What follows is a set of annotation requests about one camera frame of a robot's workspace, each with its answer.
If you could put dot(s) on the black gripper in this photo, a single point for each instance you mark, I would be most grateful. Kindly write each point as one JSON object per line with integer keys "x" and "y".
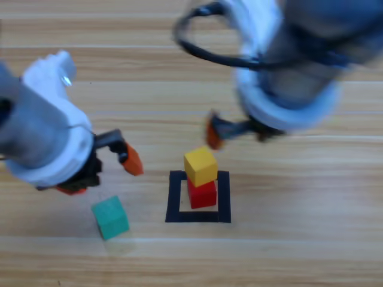
{"x": 239, "y": 127}
{"x": 94, "y": 167}

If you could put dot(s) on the yellow wooden block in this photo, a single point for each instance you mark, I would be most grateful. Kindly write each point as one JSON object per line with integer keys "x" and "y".
{"x": 200, "y": 166}

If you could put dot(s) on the green wooden block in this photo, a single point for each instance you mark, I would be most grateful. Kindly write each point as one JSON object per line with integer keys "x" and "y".
{"x": 110, "y": 218}

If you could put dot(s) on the red wooden block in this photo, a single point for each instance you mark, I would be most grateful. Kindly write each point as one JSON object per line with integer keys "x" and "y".
{"x": 202, "y": 194}

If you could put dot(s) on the black tape square outline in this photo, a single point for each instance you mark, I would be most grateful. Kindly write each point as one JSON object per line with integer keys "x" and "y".
{"x": 173, "y": 197}

